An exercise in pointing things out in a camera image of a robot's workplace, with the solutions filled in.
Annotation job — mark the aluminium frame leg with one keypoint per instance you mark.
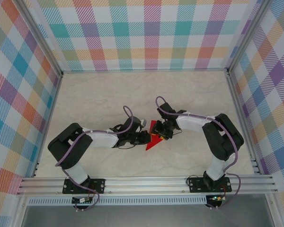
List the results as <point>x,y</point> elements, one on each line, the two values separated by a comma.
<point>273,212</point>
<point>20,212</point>

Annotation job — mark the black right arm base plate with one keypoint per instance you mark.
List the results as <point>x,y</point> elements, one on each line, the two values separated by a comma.
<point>196,185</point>

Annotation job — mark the red paper sheet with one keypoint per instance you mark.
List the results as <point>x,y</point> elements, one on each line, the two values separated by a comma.
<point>152,144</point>

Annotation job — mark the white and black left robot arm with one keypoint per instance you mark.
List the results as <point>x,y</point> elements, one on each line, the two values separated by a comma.
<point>101,139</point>

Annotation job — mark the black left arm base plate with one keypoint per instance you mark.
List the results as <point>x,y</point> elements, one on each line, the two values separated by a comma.
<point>97,185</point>

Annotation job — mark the aluminium mounting rail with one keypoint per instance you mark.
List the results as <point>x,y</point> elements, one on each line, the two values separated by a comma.
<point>144,185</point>

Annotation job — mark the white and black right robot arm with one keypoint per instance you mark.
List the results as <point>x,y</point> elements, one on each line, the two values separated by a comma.
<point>191,121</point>

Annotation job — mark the aluminium frame post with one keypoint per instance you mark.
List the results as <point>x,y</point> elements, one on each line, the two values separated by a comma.
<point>249,35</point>
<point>41,35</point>

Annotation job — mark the aluminium side rail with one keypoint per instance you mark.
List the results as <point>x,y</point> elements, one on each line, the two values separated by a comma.
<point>47,125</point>
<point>245,118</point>

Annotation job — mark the aluminium frame cross bar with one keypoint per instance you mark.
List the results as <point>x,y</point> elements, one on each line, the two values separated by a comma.
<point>144,70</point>

